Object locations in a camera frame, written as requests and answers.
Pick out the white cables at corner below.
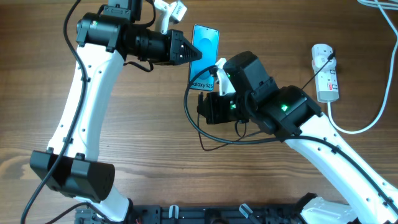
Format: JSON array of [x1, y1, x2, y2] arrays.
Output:
[[356, 0, 398, 12]]

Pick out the white power strip cord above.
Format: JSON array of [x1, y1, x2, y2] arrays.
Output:
[[326, 0, 398, 135]]

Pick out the black USB charging cable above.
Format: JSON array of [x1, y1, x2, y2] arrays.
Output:
[[197, 49, 336, 152]]

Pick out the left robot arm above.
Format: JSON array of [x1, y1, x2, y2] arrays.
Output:
[[30, 1, 202, 223]]

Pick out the white power strip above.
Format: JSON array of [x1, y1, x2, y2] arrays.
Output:
[[312, 44, 339, 103]]

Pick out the smartphone with cyan screen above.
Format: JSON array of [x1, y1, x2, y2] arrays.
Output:
[[189, 24, 220, 91]]

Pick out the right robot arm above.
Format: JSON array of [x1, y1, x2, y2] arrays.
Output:
[[197, 51, 397, 223]]

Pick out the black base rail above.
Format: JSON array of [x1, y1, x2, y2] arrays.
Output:
[[74, 203, 305, 224]]

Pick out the white charger plug adapter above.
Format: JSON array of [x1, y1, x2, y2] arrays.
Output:
[[312, 53, 336, 72]]

